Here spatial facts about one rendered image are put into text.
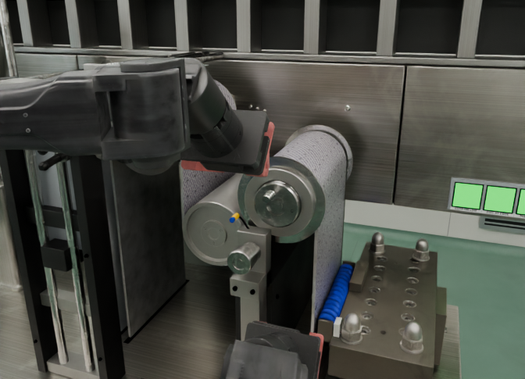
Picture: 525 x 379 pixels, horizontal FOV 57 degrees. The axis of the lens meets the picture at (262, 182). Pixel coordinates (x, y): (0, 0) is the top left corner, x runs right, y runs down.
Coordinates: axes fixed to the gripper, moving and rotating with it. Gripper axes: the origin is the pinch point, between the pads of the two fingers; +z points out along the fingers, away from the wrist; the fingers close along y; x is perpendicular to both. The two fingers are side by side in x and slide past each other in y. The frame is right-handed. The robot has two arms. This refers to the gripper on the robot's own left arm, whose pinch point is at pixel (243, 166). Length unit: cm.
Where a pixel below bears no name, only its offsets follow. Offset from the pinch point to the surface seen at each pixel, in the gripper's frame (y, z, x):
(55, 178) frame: -34.9, 6.8, -2.5
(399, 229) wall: 5, 297, 81
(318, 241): 6.6, 22.1, -2.9
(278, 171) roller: 0.5, 12.7, 4.9
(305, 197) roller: 4.8, 15.1, 2.0
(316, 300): 6.4, 29.5, -11.5
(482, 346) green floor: 55, 215, 3
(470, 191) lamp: 31, 45, 17
